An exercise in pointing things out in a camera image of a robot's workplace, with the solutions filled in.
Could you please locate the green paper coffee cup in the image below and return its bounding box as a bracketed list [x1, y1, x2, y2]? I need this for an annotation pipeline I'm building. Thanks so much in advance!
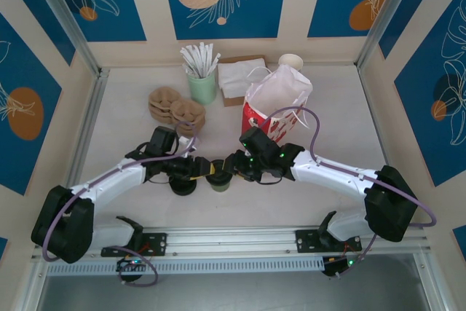
[206, 174, 233, 194]

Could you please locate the red white paper bag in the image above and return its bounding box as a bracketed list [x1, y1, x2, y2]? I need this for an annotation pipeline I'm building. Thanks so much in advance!
[242, 65, 314, 144]

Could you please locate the black cup lid stack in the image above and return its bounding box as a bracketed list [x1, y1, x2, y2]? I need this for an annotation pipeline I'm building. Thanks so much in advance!
[169, 176, 198, 197]

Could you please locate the brown cardboard napkin box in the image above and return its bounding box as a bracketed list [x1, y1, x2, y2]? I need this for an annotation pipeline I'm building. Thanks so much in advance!
[217, 55, 269, 108]

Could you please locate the mint green straw holder cup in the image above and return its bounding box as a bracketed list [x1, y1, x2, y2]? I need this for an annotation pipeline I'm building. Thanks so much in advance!
[187, 70, 218, 106]

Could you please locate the white paper napkin stack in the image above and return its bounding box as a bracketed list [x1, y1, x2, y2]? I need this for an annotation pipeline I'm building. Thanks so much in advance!
[217, 58, 272, 100]

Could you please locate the white paper cup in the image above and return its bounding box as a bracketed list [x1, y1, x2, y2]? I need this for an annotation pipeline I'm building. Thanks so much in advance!
[278, 53, 304, 71]

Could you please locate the grey metal shelf panel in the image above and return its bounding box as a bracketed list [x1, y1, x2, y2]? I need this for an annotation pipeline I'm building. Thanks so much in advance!
[36, 274, 438, 311]

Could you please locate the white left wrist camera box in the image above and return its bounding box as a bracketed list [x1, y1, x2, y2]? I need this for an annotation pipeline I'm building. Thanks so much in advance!
[177, 135, 198, 152]

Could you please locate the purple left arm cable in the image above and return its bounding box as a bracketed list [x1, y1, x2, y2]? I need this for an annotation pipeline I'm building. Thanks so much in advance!
[42, 121, 200, 286]

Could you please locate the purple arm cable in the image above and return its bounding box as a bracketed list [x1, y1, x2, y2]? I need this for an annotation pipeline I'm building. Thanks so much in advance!
[42, 121, 200, 286]
[267, 106, 437, 279]

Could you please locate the aluminium frame rail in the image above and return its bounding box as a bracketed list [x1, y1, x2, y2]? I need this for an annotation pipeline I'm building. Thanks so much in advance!
[31, 224, 436, 263]

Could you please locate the aluminium side rail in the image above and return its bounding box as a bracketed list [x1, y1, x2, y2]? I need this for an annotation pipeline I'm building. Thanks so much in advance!
[67, 68, 110, 190]

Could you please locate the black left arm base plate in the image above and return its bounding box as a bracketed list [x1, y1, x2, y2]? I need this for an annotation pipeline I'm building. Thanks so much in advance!
[100, 232, 167, 257]

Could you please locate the white slotted cable duct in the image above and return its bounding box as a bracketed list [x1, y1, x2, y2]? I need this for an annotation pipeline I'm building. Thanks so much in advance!
[46, 256, 325, 276]

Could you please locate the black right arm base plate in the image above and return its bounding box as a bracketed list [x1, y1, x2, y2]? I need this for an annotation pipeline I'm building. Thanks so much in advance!
[295, 229, 363, 253]

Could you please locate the aluminium frame post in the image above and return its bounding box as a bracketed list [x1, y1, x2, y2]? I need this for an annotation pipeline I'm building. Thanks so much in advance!
[355, 0, 418, 68]
[27, 0, 101, 77]

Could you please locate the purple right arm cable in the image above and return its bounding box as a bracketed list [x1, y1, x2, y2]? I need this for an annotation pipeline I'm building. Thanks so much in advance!
[267, 106, 437, 279]

